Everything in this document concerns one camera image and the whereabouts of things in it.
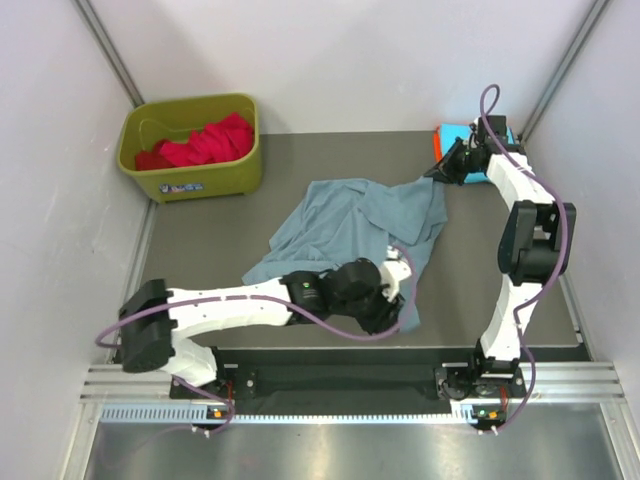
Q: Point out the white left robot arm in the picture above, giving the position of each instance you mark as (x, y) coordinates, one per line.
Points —
(159, 324)

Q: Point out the aluminium corner post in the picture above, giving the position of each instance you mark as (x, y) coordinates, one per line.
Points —
(101, 36)
(578, 41)

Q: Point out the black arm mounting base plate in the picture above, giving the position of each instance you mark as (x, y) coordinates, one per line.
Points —
(432, 373)

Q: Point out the olive green plastic bin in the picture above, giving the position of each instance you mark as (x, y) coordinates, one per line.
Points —
(174, 120)

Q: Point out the grey-blue t-shirt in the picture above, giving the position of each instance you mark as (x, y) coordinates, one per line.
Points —
(339, 221)

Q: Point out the aluminium left corner post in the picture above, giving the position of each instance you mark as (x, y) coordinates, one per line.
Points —
(101, 36)

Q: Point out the aluminium front frame rail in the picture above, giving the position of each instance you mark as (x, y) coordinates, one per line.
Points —
(556, 382)

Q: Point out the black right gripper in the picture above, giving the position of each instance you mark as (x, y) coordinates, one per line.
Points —
(444, 170)

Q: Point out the folded orange t-shirt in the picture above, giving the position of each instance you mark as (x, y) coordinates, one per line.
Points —
(437, 145)

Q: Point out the red t-shirt in bin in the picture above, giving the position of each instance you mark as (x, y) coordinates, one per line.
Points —
(220, 142)

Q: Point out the aluminium right corner post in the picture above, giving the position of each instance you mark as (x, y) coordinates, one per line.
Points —
(578, 41)

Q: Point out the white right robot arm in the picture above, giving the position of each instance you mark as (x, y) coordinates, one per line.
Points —
(533, 250)

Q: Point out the folded cyan t-shirt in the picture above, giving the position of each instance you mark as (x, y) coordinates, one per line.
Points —
(448, 133)

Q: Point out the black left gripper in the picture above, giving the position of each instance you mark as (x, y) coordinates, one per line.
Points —
(385, 315)

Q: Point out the slotted grey cable duct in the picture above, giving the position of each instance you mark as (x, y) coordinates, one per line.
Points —
(209, 414)

